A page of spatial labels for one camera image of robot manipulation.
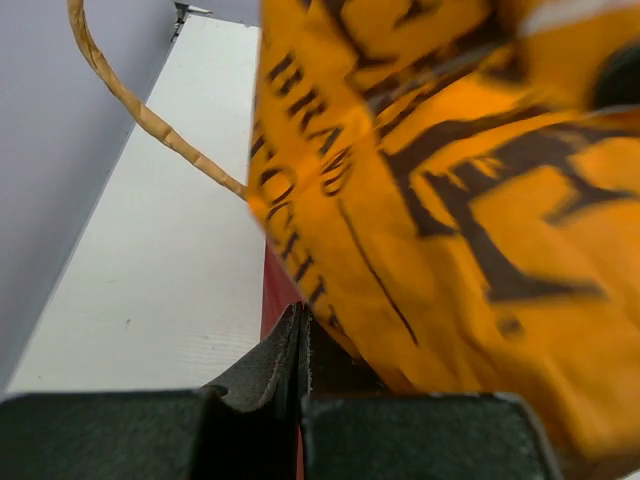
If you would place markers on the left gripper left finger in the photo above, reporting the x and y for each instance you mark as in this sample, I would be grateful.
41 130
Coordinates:
149 434

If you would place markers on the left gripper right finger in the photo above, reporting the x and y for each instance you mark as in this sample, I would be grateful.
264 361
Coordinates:
353 427

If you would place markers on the red paper bag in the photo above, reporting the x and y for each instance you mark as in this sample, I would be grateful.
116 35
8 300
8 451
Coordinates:
150 120

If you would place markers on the orange kettle chip bag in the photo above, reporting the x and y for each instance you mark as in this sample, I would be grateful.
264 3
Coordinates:
453 186

